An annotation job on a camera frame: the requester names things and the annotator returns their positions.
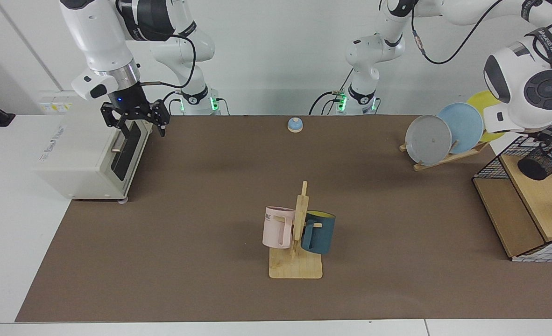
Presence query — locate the black mesh pen holder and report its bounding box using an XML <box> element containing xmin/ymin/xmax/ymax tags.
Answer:
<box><xmin>518</xmin><ymin>139</ymin><xmax>552</xmax><ymax>182</ymax></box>

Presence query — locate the pale toaster oven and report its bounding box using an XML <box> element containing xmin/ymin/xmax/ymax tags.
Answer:
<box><xmin>33</xmin><ymin>89</ymin><xmax>154</xmax><ymax>202</ymax></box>

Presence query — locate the white socket box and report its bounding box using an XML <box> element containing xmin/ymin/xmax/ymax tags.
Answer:
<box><xmin>39</xmin><ymin>90</ymin><xmax>79</xmax><ymax>115</ymax></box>

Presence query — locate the yellow plate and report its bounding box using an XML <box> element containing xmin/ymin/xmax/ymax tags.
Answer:
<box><xmin>467</xmin><ymin>91</ymin><xmax>505</xmax><ymax>143</ymax></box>

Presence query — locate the light blue plate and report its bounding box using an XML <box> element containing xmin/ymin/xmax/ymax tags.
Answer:
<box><xmin>437</xmin><ymin>103</ymin><xmax>484</xmax><ymax>154</ymax></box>

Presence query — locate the wooden plate rack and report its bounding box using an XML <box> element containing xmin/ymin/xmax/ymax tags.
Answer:
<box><xmin>400</xmin><ymin>140</ymin><xmax>490</xmax><ymax>171</ymax></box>

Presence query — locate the grey plate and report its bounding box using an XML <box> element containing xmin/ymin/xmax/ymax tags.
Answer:
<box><xmin>405</xmin><ymin>115</ymin><xmax>453</xmax><ymax>166</ymax></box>

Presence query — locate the brown table cloth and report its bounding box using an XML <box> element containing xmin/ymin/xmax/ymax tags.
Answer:
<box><xmin>14</xmin><ymin>115</ymin><xmax>552</xmax><ymax>322</ymax></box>

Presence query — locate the pink cup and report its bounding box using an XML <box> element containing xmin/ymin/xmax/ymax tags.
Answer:
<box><xmin>262</xmin><ymin>206</ymin><xmax>296</xmax><ymax>249</ymax></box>

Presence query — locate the dark teal cup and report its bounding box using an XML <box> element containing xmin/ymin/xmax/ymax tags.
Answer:
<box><xmin>300</xmin><ymin>211</ymin><xmax>336</xmax><ymax>255</ymax></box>

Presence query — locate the wooden cup stand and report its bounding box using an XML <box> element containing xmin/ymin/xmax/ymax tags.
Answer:
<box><xmin>269</xmin><ymin>181</ymin><xmax>324</xmax><ymax>280</ymax></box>

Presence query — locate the black base cable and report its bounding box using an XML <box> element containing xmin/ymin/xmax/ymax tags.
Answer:
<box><xmin>162</xmin><ymin>91</ymin><xmax>183</xmax><ymax>115</ymax></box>
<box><xmin>309</xmin><ymin>70</ymin><xmax>356</xmax><ymax>115</ymax></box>

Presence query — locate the wire basket with wooden floor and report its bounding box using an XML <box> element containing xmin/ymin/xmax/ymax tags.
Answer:
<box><xmin>472</xmin><ymin>134</ymin><xmax>552</xmax><ymax>263</ymax></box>

